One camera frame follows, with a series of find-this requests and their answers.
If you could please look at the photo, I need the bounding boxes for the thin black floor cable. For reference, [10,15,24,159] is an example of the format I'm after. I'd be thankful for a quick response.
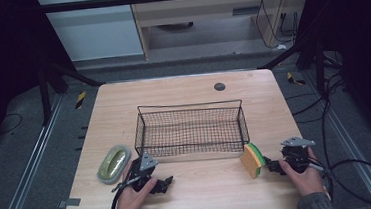
[0,111,25,135]

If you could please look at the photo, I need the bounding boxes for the grey tape patch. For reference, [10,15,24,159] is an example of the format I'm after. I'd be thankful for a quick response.
[58,197,82,209]

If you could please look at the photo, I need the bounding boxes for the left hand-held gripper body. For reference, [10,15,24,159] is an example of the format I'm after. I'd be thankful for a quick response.
[123,151,163,193]

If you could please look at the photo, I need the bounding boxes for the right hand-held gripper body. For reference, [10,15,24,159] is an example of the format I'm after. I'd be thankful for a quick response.
[277,134,318,175]

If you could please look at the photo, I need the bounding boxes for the hanging black cables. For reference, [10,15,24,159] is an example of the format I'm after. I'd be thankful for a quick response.
[253,0,301,52]

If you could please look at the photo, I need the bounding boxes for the person's left hand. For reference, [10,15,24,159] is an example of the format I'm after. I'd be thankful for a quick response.
[104,166,162,209]

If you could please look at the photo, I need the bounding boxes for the person's right hand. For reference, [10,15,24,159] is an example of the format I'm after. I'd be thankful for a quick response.
[276,146,327,200]

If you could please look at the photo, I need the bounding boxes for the black metal stand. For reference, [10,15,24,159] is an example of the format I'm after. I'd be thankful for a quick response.
[35,56,109,128]
[256,36,328,101]

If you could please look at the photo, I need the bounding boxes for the black wire mesh basket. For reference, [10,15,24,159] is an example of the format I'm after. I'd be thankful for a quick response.
[130,97,251,162]

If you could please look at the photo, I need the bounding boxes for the wooden desk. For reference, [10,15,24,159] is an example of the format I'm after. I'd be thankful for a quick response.
[126,0,319,62]

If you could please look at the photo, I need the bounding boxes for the metal floor rail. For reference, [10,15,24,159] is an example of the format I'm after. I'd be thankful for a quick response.
[0,93,73,209]
[300,66,371,209]

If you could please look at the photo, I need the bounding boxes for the black curtain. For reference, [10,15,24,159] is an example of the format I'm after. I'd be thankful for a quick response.
[0,0,85,162]
[293,0,371,161]

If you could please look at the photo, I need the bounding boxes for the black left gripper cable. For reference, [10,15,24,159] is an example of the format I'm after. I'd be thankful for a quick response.
[106,162,142,209]

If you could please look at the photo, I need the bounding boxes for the orange and green sponge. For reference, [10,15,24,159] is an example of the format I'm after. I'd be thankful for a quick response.
[238,140,268,180]

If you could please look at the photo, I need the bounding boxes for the yellow and black tape strip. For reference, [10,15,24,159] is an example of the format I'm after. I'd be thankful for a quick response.
[73,90,89,110]
[285,70,306,87]

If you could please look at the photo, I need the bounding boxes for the black floor cables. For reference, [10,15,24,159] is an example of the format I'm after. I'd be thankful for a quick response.
[282,50,351,127]

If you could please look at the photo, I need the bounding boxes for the white cabinet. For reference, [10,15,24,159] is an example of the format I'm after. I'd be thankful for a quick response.
[36,0,146,66]

